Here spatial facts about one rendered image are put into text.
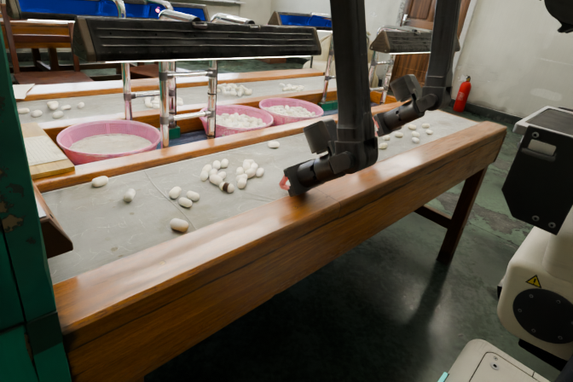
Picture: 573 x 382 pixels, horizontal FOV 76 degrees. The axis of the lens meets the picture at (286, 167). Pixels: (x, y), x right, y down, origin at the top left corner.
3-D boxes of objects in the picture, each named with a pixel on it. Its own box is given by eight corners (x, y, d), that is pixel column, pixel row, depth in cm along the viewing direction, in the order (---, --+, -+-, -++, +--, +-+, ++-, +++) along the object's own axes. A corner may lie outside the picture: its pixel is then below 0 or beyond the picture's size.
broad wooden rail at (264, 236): (494, 163, 175) (508, 126, 167) (76, 421, 55) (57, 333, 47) (468, 153, 182) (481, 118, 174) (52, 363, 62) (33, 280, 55)
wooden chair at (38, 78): (34, 153, 251) (7, 10, 213) (22, 132, 279) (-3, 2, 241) (102, 143, 279) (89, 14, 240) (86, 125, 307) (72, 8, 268)
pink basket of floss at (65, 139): (174, 153, 120) (174, 126, 116) (139, 193, 96) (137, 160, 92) (94, 142, 121) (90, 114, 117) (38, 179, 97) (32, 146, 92)
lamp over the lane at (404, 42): (460, 51, 169) (465, 35, 166) (387, 54, 128) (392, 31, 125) (443, 49, 174) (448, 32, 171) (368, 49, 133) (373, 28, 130)
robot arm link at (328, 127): (354, 167, 69) (378, 158, 75) (332, 111, 70) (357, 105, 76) (310, 182, 78) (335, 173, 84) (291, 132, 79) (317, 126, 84)
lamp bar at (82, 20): (321, 55, 105) (326, 29, 102) (87, 63, 64) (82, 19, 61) (302, 50, 110) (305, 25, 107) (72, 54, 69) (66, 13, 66)
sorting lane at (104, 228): (478, 127, 176) (480, 123, 175) (37, 303, 56) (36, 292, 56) (421, 109, 195) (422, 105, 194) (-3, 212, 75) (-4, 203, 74)
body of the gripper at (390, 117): (371, 116, 110) (390, 106, 105) (389, 112, 117) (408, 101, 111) (379, 136, 110) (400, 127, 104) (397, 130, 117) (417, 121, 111)
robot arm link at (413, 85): (438, 103, 96) (449, 101, 102) (421, 63, 97) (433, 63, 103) (398, 122, 104) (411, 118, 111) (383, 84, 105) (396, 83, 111)
